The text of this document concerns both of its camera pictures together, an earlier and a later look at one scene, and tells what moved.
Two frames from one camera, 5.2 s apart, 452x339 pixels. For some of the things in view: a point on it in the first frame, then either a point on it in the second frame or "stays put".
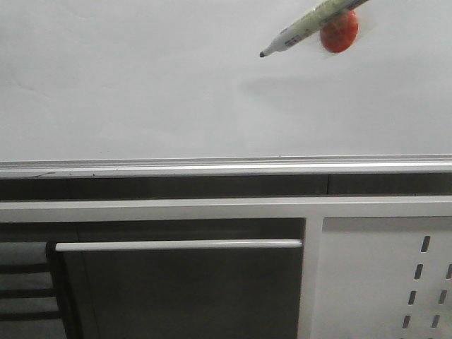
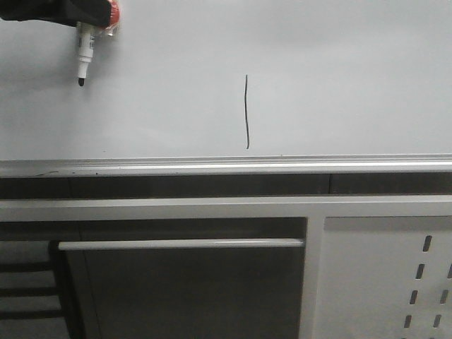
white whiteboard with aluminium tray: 104,88 stays put
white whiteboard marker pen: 329,13 -> 86,34
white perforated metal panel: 383,277 stays put
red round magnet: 340,34 -> 115,11
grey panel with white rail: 186,289 stays put
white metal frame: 313,208 stays put
